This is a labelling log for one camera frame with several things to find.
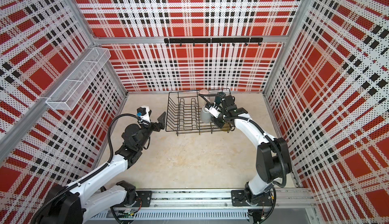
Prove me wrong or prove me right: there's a black wall hook rail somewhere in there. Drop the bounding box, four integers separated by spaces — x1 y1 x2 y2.
164 37 263 46

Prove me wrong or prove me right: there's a purple iridescent mug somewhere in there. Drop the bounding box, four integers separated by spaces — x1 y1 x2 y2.
198 89 210 96

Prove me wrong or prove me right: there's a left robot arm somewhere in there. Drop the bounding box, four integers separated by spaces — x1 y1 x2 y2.
30 106 166 224

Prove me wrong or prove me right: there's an amber glass cup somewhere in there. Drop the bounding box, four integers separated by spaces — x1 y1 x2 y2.
220 123 232 132

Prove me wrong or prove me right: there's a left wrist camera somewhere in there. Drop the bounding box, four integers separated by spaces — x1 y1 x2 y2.
136 105 151 123

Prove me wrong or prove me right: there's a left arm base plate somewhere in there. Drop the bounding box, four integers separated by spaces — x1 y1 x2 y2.
114 190 153 208

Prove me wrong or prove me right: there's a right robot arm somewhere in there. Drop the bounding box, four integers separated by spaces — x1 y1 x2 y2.
199 94 292 205

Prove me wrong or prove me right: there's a white wire wall basket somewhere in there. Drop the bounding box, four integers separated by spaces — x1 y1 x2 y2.
46 47 110 110

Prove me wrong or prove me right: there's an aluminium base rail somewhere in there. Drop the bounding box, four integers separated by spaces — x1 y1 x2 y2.
90 188 320 224

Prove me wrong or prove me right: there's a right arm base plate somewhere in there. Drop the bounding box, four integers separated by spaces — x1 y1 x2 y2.
231 189 273 207

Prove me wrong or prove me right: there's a dark green mug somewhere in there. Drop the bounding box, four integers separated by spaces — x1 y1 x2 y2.
217 91 226 98

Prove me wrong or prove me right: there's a white grey-handled mug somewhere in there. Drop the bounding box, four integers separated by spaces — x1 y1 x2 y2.
200 106 213 124

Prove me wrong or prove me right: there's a black wire dish rack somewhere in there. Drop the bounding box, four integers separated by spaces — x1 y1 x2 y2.
166 89 231 135

